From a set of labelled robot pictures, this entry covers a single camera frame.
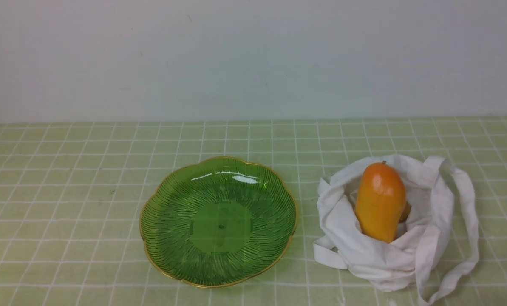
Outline green ribbed plastic plate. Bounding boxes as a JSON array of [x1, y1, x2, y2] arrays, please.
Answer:
[[139, 156, 298, 288]]

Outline orange yellow mango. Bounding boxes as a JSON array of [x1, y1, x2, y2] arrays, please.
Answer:
[[354, 161, 407, 244]]

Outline brown kiwi fruit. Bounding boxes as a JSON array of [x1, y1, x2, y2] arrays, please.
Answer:
[[399, 202, 411, 223]]

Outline white cloth bag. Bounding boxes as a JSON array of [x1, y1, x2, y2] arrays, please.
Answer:
[[313, 154, 479, 306]]

